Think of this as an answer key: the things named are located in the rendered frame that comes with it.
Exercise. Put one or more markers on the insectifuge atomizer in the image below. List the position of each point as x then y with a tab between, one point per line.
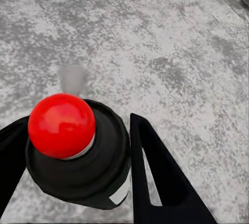
78	150

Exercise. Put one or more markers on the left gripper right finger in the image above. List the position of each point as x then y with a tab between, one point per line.
181	203

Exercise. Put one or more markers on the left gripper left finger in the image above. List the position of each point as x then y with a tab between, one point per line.
13	141

